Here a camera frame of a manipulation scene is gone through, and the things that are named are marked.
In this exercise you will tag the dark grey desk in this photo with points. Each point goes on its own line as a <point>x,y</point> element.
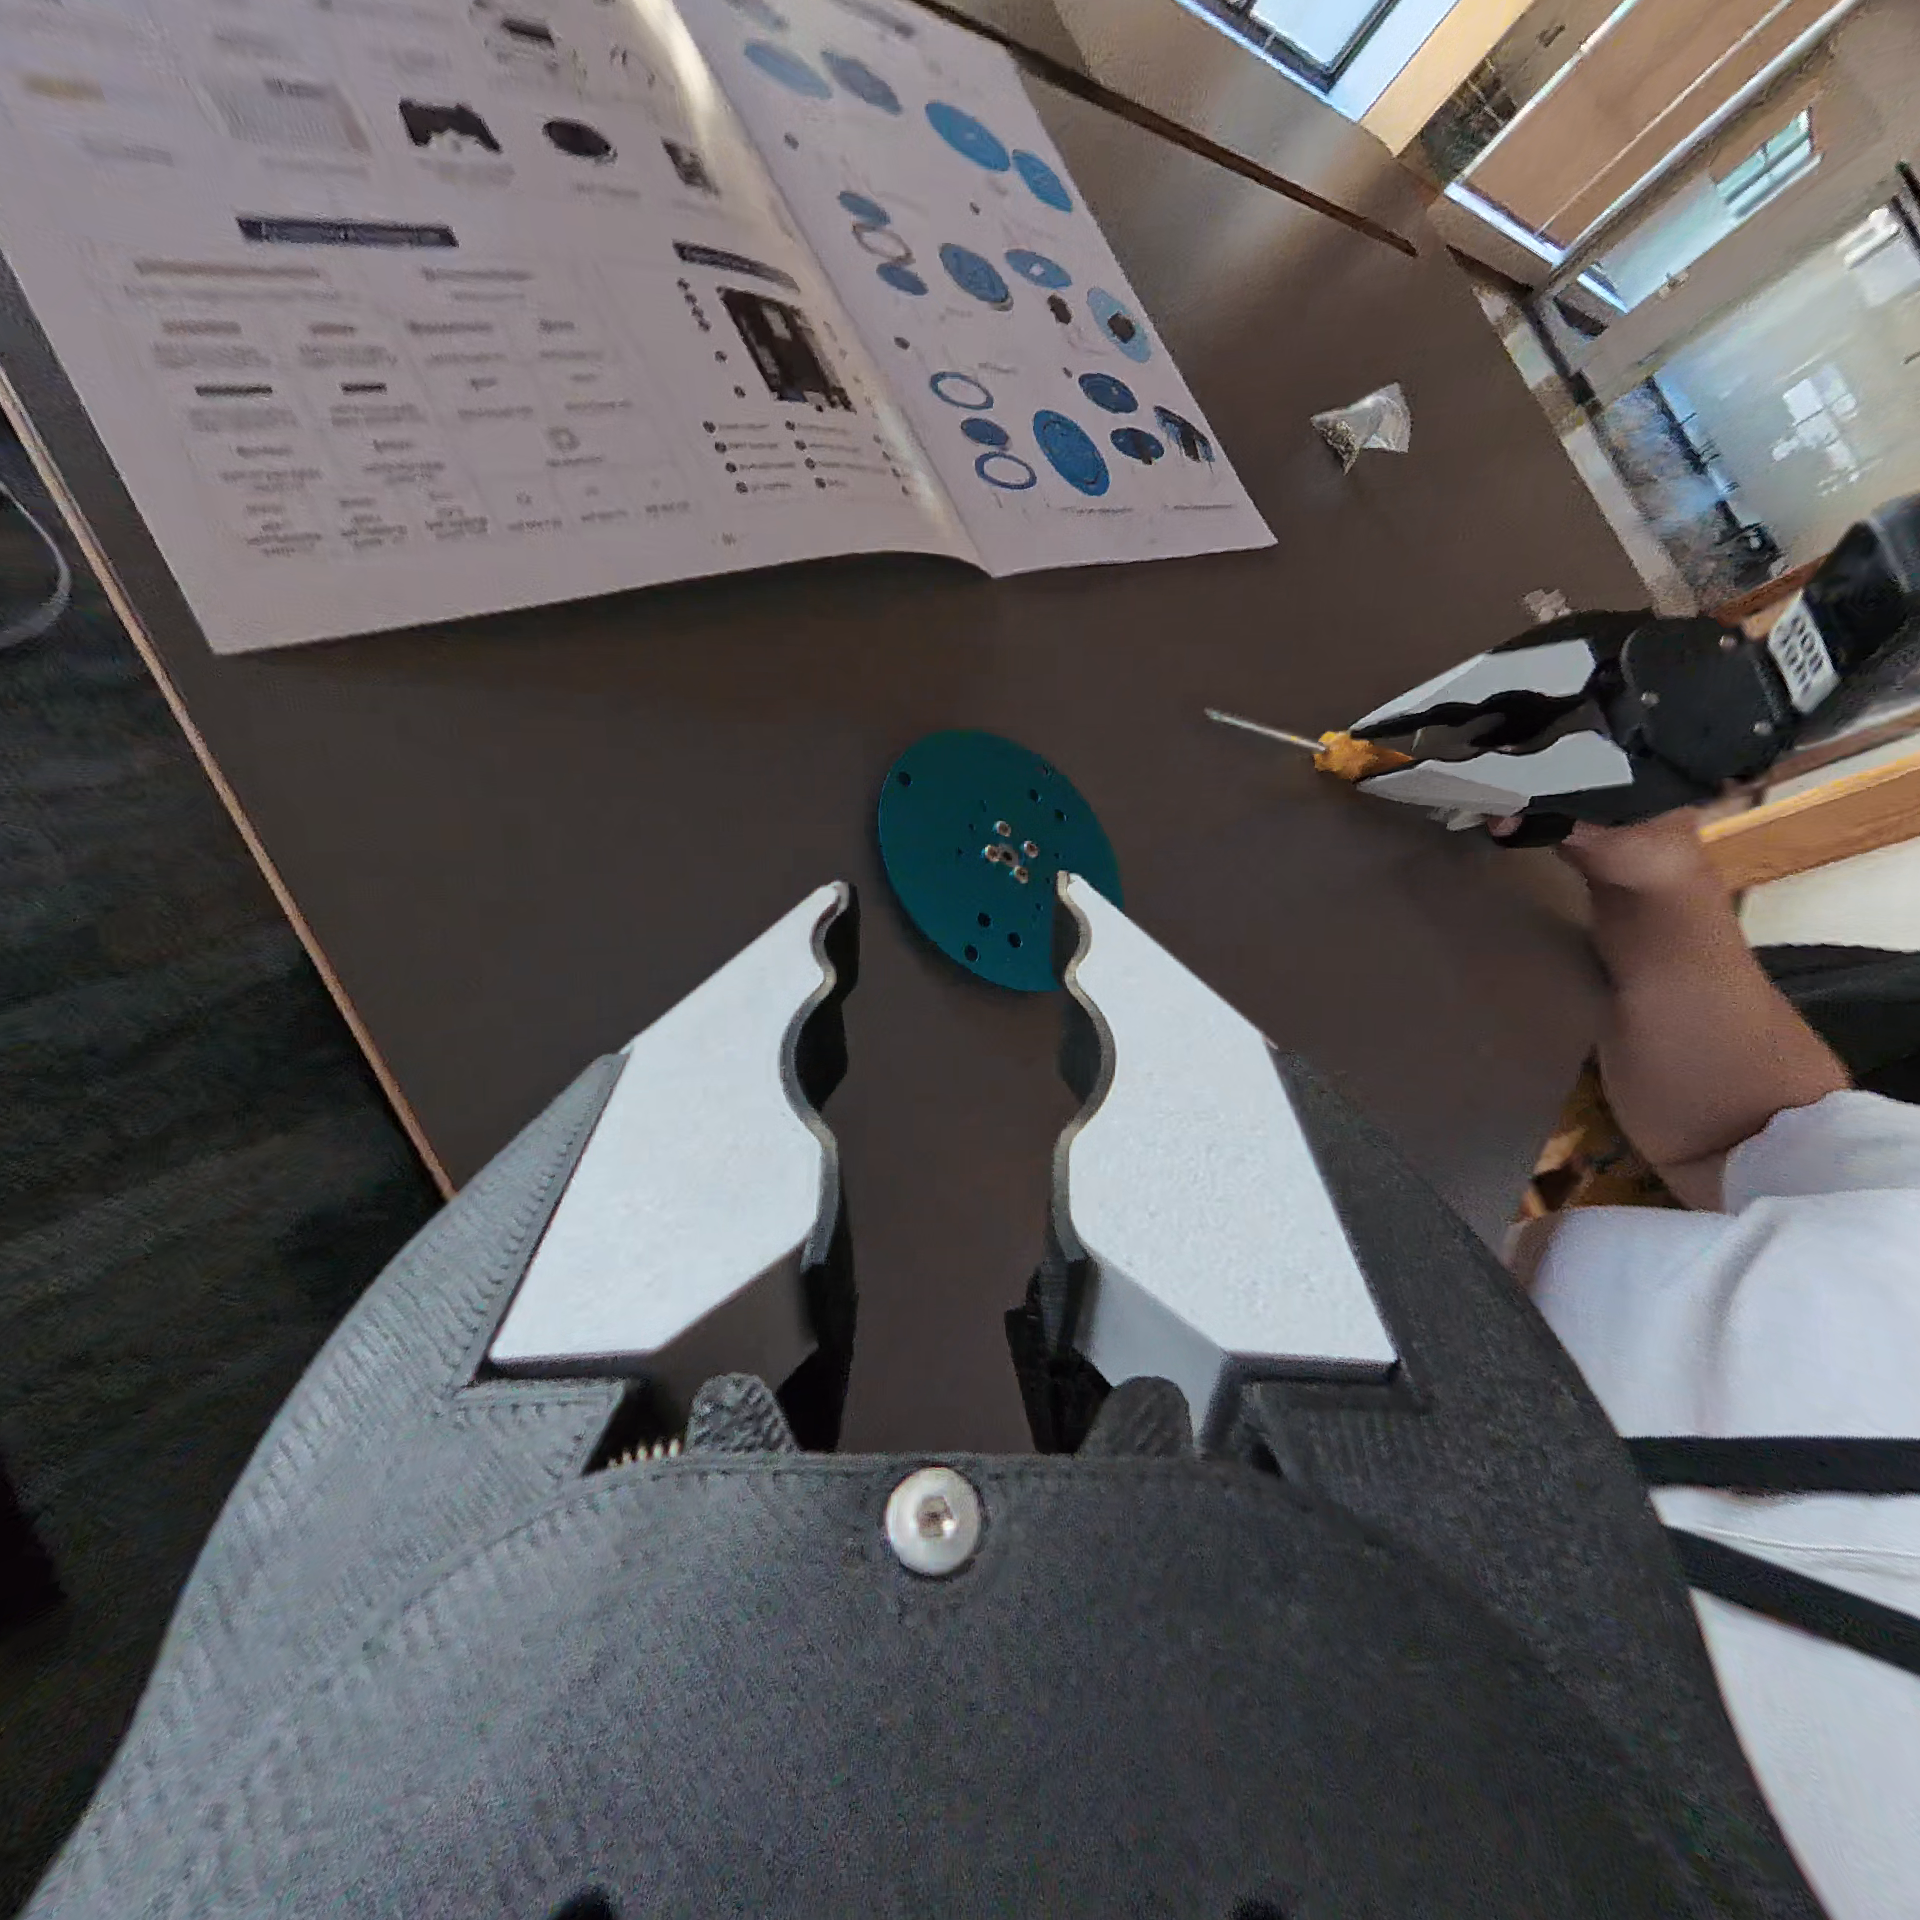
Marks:
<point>600,782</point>

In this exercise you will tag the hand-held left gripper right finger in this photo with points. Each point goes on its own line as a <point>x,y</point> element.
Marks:
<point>1212,1199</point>

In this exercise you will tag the clear plastic bag of screws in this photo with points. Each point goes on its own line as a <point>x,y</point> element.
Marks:
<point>1372,426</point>

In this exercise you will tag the person's right forearm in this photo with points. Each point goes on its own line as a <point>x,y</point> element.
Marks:
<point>1708,1052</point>

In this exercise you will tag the wooden table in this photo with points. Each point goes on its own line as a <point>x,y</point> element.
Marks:
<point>1829,818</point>

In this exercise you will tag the window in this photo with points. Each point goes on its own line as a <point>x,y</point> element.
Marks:
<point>1324,29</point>

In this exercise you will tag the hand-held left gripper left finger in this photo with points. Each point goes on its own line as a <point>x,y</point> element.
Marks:
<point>676,1199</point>

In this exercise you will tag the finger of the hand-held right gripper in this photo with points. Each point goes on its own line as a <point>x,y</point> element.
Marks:
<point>1514,678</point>
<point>1529,770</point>

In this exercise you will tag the open instruction booklet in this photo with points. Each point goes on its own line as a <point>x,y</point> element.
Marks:
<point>452,301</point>

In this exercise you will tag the person in white shirt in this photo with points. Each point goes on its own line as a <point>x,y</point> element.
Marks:
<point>1800,1323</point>

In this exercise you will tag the blue round metal plate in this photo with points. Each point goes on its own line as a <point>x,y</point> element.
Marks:
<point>958,809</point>

